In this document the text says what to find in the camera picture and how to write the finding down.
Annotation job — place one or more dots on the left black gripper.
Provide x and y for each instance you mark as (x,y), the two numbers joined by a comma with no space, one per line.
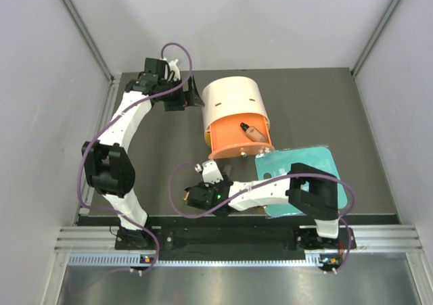
(189,98)

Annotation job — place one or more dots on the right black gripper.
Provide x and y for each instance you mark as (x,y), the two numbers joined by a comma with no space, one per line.
(208,186)

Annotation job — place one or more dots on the yellow drawer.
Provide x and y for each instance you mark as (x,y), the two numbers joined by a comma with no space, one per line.
(208,139)

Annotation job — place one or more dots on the white drawer organizer shell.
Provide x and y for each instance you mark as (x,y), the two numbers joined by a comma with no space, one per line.
(230,96)

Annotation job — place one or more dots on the orange top drawer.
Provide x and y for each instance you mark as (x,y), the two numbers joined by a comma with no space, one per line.
(229,140)

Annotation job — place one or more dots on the foundation bottle black pump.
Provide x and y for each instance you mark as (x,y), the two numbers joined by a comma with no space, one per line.
(252,133)

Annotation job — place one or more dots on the peach concealer tube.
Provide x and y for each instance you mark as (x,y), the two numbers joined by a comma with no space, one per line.
(227,168)

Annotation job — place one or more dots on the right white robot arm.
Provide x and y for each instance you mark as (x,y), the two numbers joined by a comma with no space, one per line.
(311,191)

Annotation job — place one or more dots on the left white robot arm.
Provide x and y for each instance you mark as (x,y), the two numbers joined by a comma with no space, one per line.
(108,168)

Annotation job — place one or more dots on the round gold compact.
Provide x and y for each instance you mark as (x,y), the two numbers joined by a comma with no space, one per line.
(186,194)

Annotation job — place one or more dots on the teal plastic package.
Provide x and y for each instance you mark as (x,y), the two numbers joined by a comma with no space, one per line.
(277,163)

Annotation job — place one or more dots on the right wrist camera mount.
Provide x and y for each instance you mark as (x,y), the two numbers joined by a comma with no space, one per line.
(210,172)

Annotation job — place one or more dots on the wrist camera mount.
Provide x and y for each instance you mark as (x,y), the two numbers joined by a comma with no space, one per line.
(210,172)
(172,71)

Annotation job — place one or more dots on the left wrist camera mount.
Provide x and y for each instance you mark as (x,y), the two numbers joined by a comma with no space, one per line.
(172,71)

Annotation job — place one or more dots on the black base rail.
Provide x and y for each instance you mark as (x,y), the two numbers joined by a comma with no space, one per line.
(247,238)

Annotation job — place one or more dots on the white cable duct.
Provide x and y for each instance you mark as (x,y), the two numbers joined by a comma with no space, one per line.
(144,260)

